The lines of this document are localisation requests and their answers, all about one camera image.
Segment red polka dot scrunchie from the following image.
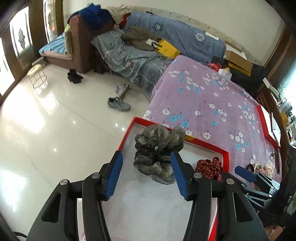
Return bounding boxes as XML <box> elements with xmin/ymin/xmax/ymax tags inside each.
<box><xmin>195</xmin><ymin>157</ymin><xmax>224</xmax><ymax>181</ymax></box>

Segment grey organza scrunchie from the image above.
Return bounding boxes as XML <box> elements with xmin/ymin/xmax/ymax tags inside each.
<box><xmin>133</xmin><ymin>124</ymin><xmax>186</xmax><ymax>185</ymax></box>

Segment white cherry print scrunchie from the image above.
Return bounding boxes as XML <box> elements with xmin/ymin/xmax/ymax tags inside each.
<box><xmin>254</xmin><ymin>162</ymin><xmax>275</xmax><ymax>178</ymax></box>

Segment red box lid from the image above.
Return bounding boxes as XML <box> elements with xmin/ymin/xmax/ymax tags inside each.
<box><xmin>257</xmin><ymin>105</ymin><xmax>281</xmax><ymax>149</ymax></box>

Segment red tray box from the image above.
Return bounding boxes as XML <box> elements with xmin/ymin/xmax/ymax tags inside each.
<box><xmin>76</xmin><ymin>116</ymin><xmax>230</xmax><ymax>241</ymax></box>

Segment black bag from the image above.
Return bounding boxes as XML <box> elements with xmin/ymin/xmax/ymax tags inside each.
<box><xmin>230</xmin><ymin>64</ymin><xmax>268</xmax><ymax>95</ymax></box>

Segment purple floral bedspread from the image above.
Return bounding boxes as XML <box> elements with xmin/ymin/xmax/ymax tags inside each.
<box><xmin>144</xmin><ymin>55</ymin><xmax>282</xmax><ymax>182</ymax></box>

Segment brown cardboard box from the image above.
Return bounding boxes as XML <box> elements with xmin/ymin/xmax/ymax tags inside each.
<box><xmin>223</xmin><ymin>50</ymin><xmax>253</xmax><ymax>77</ymax></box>

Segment grey sneaker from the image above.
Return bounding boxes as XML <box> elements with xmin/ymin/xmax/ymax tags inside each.
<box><xmin>107</xmin><ymin>97</ymin><xmax>131</xmax><ymax>111</ymax></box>

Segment grey bed sheet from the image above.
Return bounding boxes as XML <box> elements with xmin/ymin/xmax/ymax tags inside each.
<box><xmin>91</xmin><ymin>29</ymin><xmax>173</xmax><ymax>95</ymax></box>

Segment black socks on floor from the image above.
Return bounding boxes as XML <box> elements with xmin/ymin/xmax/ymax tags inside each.
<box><xmin>67</xmin><ymin>69</ymin><xmax>83</xmax><ymax>84</ymax></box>

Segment yellow shopping bag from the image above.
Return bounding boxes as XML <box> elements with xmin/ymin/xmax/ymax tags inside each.
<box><xmin>152</xmin><ymin>39</ymin><xmax>180</xmax><ymax>59</ymax></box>

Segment olive green jacket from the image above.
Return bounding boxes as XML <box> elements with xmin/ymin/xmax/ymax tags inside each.
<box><xmin>121</xmin><ymin>26</ymin><xmax>161</xmax><ymax>51</ymax></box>

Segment brown armchair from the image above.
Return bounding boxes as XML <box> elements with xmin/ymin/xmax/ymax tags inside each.
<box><xmin>40</xmin><ymin>15</ymin><xmax>114</xmax><ymax>73</ymax></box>

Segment wooden glass door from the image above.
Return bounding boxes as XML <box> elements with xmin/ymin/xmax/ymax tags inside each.
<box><xmin>1</xmin><ymin>1</ymin><xmax>64</xmax><ymax>102</ymax></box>

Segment blue jacket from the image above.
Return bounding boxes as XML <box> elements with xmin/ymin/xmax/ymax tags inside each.
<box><xmin>79</xmin><ymin>4</ymin><xmax>114</xmax><ymax>31</ymax></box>

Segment wire frame stool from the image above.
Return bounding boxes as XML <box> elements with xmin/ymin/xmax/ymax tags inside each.
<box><xmin>27</xmin><ymin>64</ymin><xmax>47</xmax><ymax>89</ymax></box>

